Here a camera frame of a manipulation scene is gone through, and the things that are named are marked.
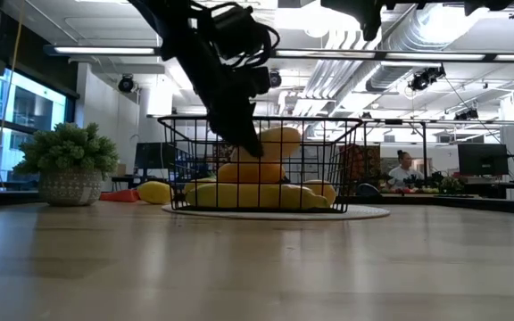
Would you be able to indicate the black metal station frame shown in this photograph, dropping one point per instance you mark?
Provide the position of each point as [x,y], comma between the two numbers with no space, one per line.
[425,151]

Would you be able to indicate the small green plant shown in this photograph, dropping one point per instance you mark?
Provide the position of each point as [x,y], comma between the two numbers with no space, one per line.
[450,185]

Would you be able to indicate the white round woven placemat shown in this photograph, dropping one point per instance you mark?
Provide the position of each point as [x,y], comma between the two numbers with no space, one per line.
[364,212]

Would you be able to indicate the black track light cluster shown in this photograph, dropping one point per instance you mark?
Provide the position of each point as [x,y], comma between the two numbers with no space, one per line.
[466,115]
[424,79]

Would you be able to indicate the yellow banana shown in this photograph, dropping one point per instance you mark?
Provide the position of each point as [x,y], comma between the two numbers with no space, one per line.
[257,197]

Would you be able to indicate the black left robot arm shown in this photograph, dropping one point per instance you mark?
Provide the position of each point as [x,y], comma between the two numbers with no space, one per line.
[168,22]

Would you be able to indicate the black overhead light bar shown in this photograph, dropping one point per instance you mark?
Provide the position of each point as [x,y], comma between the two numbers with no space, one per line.
[489,57]

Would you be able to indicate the orange mango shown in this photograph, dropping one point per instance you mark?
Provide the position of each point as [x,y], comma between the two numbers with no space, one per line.
[250,174]
[281,142]

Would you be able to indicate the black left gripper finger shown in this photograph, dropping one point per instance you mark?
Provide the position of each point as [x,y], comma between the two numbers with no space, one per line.
[237,125]

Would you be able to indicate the orange-yellow round fruit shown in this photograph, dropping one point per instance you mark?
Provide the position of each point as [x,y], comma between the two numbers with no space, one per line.
[321,191]

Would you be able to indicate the black computer monitor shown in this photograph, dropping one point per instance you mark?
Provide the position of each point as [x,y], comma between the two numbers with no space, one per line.
[482,159]
[152,156]

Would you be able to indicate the black metal table frame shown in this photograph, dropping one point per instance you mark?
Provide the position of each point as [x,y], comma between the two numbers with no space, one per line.
[484,206]

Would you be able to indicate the yellow lemon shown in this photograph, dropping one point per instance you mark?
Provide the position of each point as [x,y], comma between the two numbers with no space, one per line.
[199,183]
[154,192]

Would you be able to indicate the person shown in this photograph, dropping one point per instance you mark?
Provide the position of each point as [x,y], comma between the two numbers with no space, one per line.
[404,174]

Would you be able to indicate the silver ventilation duct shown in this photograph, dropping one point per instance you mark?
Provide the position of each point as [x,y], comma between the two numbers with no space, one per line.
[400,67]

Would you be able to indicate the black round ceiling spotlight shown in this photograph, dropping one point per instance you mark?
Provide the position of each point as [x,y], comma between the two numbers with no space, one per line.
[276,78]
[126,84]

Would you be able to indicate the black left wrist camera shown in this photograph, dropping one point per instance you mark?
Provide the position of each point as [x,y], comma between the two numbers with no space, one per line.
[239,31]

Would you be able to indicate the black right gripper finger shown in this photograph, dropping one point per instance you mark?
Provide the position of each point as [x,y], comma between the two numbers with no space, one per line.
[368,18]

